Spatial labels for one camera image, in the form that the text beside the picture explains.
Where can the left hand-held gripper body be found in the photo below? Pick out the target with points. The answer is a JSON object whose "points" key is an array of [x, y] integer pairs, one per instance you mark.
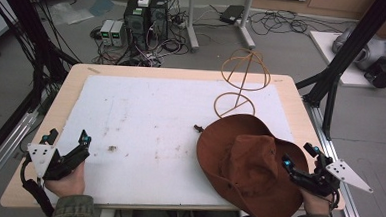
{"points": [[41, 157]]}

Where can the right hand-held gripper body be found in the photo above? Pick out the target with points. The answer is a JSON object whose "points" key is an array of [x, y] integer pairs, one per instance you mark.
{"points": [[320, 180]]}

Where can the brown wide-brim hat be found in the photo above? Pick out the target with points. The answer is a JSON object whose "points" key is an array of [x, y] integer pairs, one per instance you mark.
{"points": [[244, 164]]}

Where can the person's right hand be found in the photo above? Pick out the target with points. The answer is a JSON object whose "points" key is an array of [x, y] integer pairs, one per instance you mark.
{"points": [[316, 203]]}

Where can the person's left hand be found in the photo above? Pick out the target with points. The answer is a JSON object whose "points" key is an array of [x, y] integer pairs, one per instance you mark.
{"points": [[68, 183]]}

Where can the white table mat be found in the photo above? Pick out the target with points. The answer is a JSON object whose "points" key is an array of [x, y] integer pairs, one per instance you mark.
{"points": [[146, 126]]}

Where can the white floor board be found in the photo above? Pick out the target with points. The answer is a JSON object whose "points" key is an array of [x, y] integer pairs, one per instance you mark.
{"points": [[353, 77]]}

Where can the black device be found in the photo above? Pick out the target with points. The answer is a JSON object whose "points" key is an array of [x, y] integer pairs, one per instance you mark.
{"points": [[381, 75]]}

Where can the grey power supply unit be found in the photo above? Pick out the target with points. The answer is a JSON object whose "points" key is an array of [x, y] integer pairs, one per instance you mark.
{"points": [[118, 33], [106, 32]]}

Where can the grey rounded device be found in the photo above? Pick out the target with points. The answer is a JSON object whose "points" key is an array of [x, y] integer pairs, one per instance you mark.
{"points": [[374, 51]]}

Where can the clear plastic sheet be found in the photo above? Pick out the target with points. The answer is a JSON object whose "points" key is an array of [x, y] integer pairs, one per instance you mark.
{"points": [[69, 13]]}

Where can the black computer tower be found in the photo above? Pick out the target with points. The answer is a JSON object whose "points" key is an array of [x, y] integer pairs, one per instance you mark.
{"points": [[137, 25], [158, 18]]}

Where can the grey metal desk leg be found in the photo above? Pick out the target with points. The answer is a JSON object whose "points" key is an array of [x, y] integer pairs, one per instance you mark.
{"points": [[246, 24], [193, 21]]}

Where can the white box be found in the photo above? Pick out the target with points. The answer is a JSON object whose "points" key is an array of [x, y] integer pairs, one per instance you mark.
{"points": [[144, 0]]}

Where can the flat black box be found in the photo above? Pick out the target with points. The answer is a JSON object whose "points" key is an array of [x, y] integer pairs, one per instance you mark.
{"points": [[232, 13]]}

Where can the aluminium rail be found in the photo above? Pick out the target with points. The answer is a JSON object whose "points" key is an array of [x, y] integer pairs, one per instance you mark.
{"points": [[352, 213], [5, 148]]}

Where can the black metal frame strut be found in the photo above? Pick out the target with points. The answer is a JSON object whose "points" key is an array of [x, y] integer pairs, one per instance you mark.
{"points": [[351, 46]]}

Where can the black metal frame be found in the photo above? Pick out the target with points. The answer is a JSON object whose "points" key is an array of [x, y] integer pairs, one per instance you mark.
{"points": [[25, 23]]}

